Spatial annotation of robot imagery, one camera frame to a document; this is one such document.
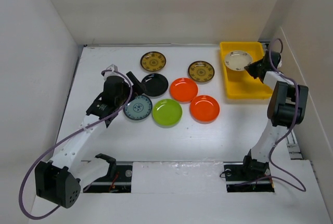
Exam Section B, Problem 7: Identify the blue white patterned plate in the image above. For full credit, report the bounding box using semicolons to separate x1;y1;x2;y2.
123;95;152;120

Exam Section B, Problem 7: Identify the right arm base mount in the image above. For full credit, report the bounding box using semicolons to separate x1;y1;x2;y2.
220;152;275;193

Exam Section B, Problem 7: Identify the orange plate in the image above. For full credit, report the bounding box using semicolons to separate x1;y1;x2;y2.
170;78;198;103
190;95;220;123

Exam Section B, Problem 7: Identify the black plate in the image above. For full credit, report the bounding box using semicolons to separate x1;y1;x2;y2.
141;73;169;97

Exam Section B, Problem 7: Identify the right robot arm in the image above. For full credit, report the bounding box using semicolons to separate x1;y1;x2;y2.
240;51;309;180

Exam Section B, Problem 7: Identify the cream white plate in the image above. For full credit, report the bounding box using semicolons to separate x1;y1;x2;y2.
224;51;253;71

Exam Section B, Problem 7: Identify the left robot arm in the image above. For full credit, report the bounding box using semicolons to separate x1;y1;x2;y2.
34;70;144;208

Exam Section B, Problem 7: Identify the orange plate upper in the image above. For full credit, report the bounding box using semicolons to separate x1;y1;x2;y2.
170;78;198;103

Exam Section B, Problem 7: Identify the green plate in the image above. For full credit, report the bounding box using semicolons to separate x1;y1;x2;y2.
152;98;183;128

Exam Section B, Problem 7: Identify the yellow patterned plate left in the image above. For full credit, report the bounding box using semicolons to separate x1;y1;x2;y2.
140;51;167;72

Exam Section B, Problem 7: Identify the yellow plastic bin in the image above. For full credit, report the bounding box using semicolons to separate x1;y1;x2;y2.
220;42;273;99

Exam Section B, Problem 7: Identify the orange plate lower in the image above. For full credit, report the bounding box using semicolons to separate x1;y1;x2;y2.
190;95;220;123

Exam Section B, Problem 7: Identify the yellow patterned plate right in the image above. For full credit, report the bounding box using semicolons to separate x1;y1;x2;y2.
187;60;215;83

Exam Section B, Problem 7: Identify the yellow patterned plate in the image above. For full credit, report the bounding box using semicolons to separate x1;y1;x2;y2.
187;60;215;83
140;51;167;72

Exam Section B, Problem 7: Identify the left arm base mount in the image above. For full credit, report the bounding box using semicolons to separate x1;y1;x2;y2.
83;153;133;193

